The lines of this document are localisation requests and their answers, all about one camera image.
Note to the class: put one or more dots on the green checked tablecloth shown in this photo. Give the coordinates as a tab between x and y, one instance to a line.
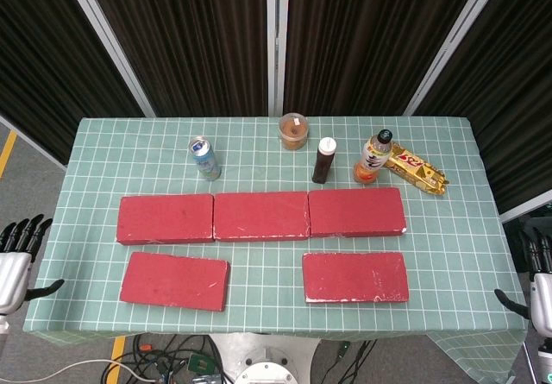
259	319

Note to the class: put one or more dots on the clear jar of rubber bands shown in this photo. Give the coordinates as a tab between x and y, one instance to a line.
294	134

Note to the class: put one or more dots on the white partition frame rail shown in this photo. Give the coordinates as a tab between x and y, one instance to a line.
30	140
528	209

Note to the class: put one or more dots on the green circuit board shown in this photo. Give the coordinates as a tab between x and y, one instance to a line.
200	363

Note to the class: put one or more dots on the white partition post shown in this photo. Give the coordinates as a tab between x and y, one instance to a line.
277	43
110	43
455	43

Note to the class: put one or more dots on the dark sauce bottle white cap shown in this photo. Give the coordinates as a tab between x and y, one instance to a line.
322	164

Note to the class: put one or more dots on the tea bottle with white label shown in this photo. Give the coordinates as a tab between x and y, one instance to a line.
373	159

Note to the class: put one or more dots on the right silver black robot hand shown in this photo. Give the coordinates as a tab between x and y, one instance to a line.
542	297

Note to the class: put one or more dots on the gold snack package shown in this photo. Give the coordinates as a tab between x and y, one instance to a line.
418	168

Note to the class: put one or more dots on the dark ribbed partition panel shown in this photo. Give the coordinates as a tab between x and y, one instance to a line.
43	56
185	39
366	39
513	77

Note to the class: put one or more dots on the light blue drink can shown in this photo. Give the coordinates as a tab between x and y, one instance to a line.
206	159

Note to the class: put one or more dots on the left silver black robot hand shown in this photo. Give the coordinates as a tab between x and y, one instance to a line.
10	276

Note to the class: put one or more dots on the red brick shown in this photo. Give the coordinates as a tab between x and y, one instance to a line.
355	276
174	280
259	215
164	218
355	211

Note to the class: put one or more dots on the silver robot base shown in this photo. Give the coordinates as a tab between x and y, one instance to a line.
267	358

